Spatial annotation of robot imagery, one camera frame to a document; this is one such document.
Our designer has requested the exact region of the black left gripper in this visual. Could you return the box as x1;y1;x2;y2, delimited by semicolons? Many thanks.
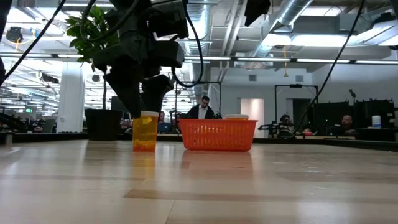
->
92;0;187;119

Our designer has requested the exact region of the amber pill bottle white cap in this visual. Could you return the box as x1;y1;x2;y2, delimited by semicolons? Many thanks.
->
223;114;250;121
132;110;160;153

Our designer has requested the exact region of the orange plastic basket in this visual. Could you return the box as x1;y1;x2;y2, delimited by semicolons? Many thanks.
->
178;118;259;152

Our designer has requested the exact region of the person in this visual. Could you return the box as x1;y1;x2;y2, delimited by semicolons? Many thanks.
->
279;114;295;138
185;95;216;120
156;111;174;134
329;114;357;136

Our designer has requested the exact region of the white column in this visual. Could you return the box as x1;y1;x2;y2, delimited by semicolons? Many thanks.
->
57;61;86;134

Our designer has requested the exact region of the green leafy plant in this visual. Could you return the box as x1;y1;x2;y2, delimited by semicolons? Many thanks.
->
64;5;125;110

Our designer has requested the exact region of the silver ventilation duct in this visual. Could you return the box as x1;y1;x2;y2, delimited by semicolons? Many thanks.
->
248;0;313;63

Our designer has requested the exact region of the yellow hanging cord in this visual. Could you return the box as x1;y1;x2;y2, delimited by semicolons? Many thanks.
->
282;45;290;78

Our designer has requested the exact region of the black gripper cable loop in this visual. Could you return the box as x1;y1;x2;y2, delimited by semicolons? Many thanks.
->
171;0;205;89

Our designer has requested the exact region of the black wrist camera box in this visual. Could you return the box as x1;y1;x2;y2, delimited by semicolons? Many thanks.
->
148;0;190;40

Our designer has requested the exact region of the thin black cable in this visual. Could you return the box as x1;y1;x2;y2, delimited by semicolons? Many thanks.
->
293;0;366;133

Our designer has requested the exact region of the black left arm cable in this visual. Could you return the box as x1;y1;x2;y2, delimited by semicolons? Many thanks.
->
0;0;67;85

